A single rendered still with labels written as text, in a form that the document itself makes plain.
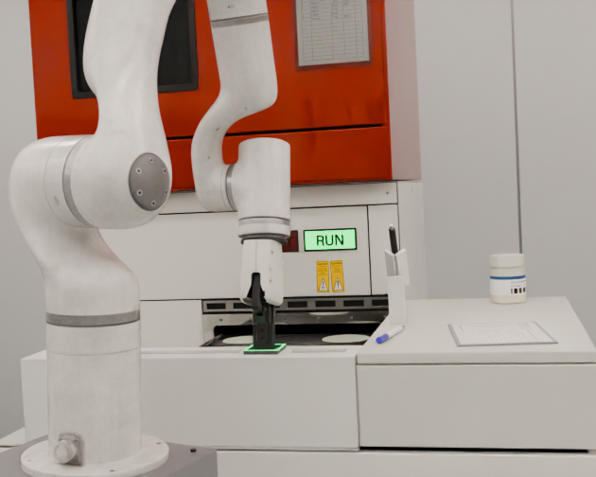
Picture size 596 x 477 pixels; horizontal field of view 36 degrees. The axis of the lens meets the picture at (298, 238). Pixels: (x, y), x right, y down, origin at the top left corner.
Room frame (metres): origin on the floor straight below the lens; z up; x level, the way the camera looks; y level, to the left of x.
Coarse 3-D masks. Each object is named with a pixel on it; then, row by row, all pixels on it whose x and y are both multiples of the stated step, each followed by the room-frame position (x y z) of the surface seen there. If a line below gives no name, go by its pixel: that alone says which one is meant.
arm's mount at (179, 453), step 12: (24, 444) 1.25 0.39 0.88; (168, 444) 1.25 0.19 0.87; (180, 444) 1.25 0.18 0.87; (0, 456) 1.19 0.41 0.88; (12, 456) 1.19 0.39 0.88; (168, 456) 1.19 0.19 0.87; (180, 456) 1.19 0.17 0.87; (192, 456) 1.19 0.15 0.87; (204, 456) 1.20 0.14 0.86; (216, 456) 1.22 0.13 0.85; (0, 468) 1.14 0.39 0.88; (12, 468) 1.14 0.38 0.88; (156, 468) 1.14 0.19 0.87; (168, 468) 1.14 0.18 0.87; (180, 468) 1.14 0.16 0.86; (192, 468) 1.17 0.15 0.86; (204, 468) 1.19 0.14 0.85; (216, 468) 1.22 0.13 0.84
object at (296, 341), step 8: (224, 336) 1.98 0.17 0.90; (232, 336) 1.97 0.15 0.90; (280, 336) 1.94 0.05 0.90; (288, 336) 1.94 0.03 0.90; (296, 336) 1.94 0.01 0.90; (304, 336) 1.93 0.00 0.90; (312, 336) 1.93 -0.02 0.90; (320, 336) 1.91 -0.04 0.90; (208, 344) 1.88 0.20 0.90; (216, 344) 1.87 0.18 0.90; (224, 344) 1.87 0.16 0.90; (232, 344) 1.87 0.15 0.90; (240, 344) 1.86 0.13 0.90; (248, 344) 1.86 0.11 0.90; (288, 344) 1.83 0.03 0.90; (296, 344) 1.83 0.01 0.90; (304, 344) 1.82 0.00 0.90; (312, 344) 1.81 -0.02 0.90; (320, 344) 1.81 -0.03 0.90; (328, 344) 1.81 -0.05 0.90; (336, 344) 1.81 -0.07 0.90; (344, 344) 1.80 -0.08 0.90; (352, 344) 1.80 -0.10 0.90; (360, 344) 1.79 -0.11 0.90
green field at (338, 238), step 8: (312, 232) 1.99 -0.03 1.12; (320, 232) 1.99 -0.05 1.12; (328, 232) 1.99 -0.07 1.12; (336, 232) 1.98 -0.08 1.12; (344, 232) 1.98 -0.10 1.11; (352, 232) 1.97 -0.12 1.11; (312, 240) 1.99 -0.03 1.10; (320, 240) 1.99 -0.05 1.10; (328, 240) 1.99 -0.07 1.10; (336, 240) 1.98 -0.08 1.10; (344, 240) 1.98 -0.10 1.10; (352, 240) 1.97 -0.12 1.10; (312, 248) 1.99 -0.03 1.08; (320, 248) 1.99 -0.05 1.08; (328, 248) 1.99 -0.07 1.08; (336, 248) 1.98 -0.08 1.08
